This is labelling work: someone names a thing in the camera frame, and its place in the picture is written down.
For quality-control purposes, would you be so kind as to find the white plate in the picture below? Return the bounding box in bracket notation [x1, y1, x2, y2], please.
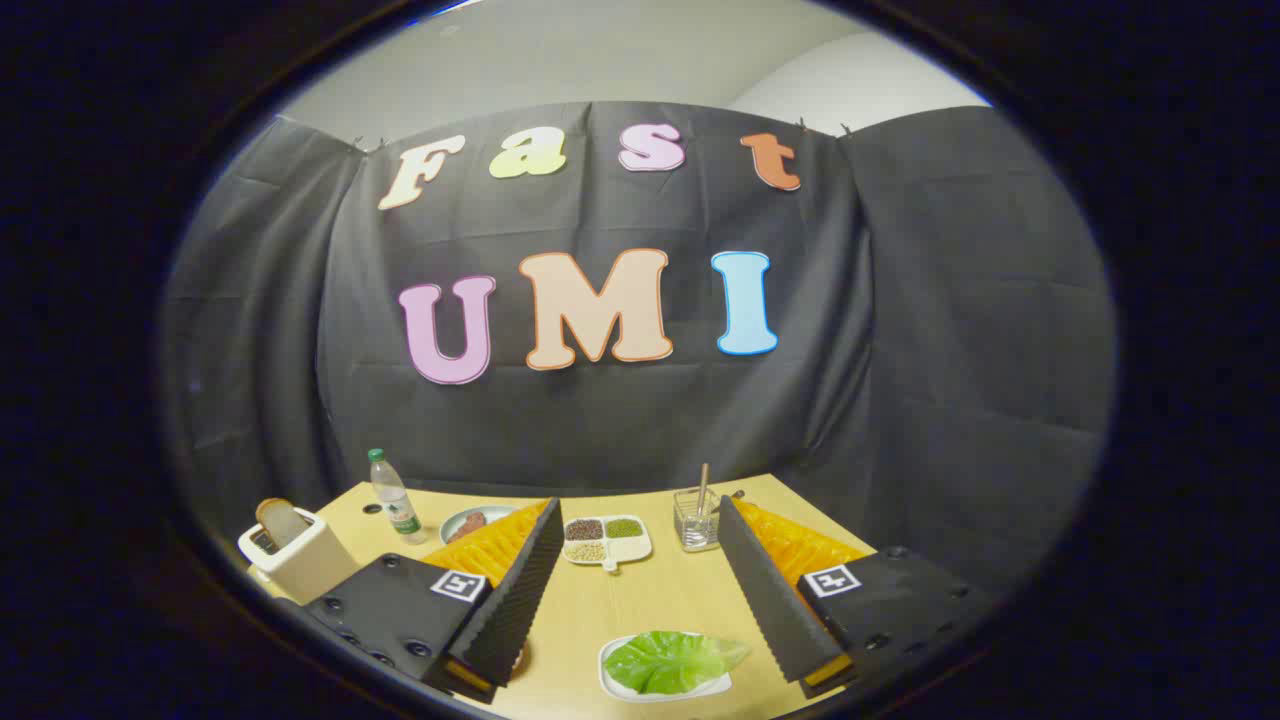
[598, 633, 733, 703]

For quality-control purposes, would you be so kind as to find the clear glass utensil holder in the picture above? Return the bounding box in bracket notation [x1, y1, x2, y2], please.
[673, 486, 723, 553]

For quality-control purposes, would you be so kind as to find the cream toaster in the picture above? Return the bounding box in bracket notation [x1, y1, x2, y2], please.
[237, 508, 361, 605]

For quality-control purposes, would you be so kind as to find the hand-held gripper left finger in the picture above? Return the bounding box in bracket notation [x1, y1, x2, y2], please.
[303, 497, 566, 704]

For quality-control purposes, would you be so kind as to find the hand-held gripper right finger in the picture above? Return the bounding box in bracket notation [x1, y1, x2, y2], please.
[717, 495, 991, 699]

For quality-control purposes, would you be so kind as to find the toasted bread slice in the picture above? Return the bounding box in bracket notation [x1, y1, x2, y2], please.
[255, 498, 311, 548]

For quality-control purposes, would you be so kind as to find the black backdrop cloth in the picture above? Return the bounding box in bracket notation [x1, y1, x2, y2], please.
[160, 100, 1118, 601]

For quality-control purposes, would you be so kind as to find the pale blue plate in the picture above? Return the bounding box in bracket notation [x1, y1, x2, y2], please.
[439, 505, 521, 546]

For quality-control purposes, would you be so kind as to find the green lettuce leaf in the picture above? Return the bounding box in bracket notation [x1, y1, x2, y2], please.
[603, 630, 751, 696]

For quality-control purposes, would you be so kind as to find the clear water bottle green cap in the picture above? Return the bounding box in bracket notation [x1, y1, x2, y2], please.
[367, 448, 428, 546]

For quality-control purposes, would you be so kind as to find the white divided dish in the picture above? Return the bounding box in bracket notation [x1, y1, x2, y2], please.
[561, 514, 654, 573]

